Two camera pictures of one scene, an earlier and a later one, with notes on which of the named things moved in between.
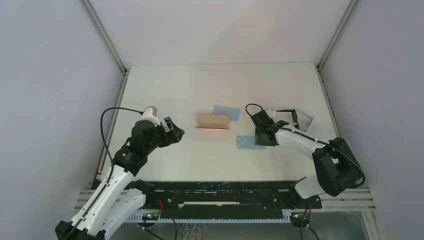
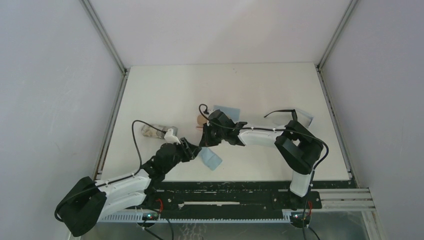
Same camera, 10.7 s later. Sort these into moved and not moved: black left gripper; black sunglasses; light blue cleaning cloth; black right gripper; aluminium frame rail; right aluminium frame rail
Moved: black left gripper; black right gripper
Not moved: aluminium frame rail; light blue cleaning cloth; right aluminium frame rail; black sunglasses
